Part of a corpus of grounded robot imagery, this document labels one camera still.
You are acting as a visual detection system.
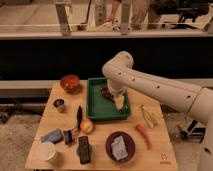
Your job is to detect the black handled brush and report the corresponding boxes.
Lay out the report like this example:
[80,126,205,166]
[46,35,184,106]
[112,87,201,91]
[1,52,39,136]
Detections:
[63,106,83,145]

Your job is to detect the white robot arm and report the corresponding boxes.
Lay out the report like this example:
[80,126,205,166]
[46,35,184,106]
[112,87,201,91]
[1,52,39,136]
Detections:
[102,51,213,171]

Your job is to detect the dark pinecone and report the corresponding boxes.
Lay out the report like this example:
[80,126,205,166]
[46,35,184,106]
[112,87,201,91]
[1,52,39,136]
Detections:
[101,84,114,100]

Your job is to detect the green plastic tray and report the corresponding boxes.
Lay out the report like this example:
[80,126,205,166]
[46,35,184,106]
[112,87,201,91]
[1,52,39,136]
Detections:
[86,78,131,122]

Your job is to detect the orange apple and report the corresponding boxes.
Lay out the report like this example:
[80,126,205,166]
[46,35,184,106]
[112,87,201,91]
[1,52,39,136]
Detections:
[80,119,94,134]

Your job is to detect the dark purple plate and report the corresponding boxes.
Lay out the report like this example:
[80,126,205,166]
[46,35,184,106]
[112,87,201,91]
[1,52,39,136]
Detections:
[105,131,135,163]

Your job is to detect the orange carrot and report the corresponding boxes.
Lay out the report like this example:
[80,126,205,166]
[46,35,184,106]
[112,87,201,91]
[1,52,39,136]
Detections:
[136,124,152,150]

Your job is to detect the grey crumpled cloth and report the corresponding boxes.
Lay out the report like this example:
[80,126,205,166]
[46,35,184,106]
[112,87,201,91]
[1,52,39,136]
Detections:
[111,136,128,160]

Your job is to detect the red-brown bowl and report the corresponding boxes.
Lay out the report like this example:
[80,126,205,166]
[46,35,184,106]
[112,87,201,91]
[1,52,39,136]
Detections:
[60,74,80,93]

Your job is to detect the small metal cup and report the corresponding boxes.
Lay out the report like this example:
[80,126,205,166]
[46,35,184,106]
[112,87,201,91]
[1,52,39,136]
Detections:
[53,99,65,113]

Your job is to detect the black remote control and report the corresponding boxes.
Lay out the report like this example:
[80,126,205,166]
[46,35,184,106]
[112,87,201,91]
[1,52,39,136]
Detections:
[77,136,91,164]

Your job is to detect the blue sponge block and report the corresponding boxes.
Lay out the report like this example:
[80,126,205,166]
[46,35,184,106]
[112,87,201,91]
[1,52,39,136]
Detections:
[40,129,63,144]

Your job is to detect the black wheeled stand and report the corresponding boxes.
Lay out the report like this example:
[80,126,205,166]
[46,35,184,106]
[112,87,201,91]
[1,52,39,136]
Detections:
[179,120,206,142]

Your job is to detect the white paper cup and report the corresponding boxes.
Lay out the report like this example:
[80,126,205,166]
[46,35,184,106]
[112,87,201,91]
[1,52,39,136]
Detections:
[37,142,58,163]

